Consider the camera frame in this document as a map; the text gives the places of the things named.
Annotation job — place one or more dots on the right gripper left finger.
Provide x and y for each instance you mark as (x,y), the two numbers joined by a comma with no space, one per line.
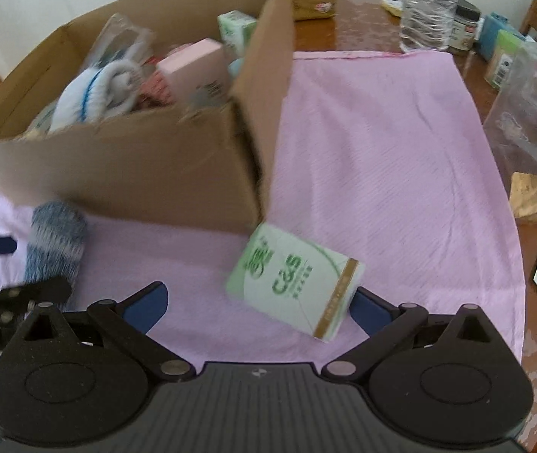
(76,377)

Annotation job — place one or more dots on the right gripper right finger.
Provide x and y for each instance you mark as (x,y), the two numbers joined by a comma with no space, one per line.
(435,378)

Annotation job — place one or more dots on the blue knit sock roll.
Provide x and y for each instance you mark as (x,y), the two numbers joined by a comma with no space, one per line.
(56,243)

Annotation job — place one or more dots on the green white tissue pack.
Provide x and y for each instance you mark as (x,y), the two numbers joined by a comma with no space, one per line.
(295,281)

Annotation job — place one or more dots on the white sock roll blue stripe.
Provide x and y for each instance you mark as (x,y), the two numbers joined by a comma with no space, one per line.
(97,94)

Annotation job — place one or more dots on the pink rectangular box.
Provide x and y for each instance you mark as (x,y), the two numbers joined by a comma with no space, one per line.
(197,74)

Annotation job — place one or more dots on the pink knit sock roll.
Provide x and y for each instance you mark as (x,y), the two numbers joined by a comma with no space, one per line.
(155,92)

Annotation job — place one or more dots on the clear capsule bottle silver cap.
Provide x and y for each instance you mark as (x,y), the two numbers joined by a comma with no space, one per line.
(120,39)

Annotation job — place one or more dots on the pink tablecloth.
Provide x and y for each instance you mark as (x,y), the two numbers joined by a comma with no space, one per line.
(380,157)

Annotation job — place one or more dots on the brown cardboard box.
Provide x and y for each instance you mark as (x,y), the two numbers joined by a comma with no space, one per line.
(208,168)

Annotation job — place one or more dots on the green lid container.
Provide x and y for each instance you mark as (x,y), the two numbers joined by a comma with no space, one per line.
(506,46)

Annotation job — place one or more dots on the small dark lid jar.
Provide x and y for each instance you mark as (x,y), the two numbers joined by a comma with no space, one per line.
(467,17)

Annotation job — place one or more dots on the teal box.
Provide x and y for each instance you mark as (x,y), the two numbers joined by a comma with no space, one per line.
(493,23)

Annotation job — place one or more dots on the wooden chair right side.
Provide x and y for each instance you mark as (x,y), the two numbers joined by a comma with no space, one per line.
(529,23)

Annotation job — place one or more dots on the clear plastic water bottle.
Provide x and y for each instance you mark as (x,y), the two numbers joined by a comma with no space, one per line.
(426,24)

